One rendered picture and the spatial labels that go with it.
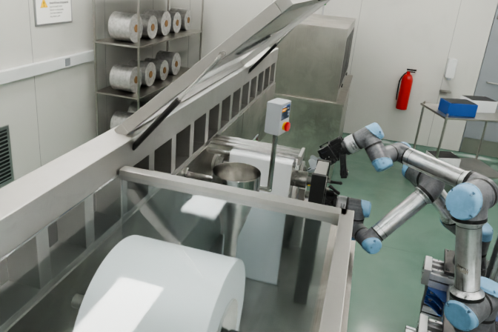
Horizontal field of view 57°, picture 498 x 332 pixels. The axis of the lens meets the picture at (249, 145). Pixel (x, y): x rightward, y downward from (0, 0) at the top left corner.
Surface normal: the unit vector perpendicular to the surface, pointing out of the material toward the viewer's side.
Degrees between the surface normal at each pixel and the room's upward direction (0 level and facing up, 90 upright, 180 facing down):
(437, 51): 90
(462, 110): 90
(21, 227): 90
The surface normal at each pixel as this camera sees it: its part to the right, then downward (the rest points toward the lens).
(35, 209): 0.96, 0.17
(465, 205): -0.78, 0.02
